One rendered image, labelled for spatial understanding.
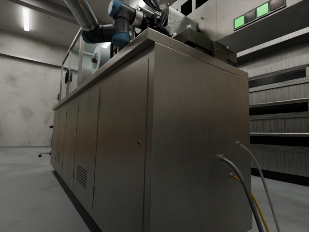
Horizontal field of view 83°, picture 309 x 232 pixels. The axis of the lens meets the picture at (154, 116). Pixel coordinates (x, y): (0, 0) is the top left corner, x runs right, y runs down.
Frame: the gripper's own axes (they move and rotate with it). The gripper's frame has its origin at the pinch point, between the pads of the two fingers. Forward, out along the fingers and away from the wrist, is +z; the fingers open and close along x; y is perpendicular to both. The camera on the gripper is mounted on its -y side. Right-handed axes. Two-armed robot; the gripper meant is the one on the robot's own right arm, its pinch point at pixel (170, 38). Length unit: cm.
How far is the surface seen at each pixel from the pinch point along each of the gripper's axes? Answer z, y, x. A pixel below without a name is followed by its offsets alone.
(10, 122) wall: -107, -26, 725
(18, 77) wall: -99, 136, 725
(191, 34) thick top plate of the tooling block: -4.3, -8.5, -20.0
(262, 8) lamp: 29.4, 10.1, -35.9
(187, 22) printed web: 13.7, 15.2, -0.2
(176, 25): 4.2, 9.5, -0.3
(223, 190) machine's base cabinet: 9, -77, -26
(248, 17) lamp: 29.4, 9.3, -28.8
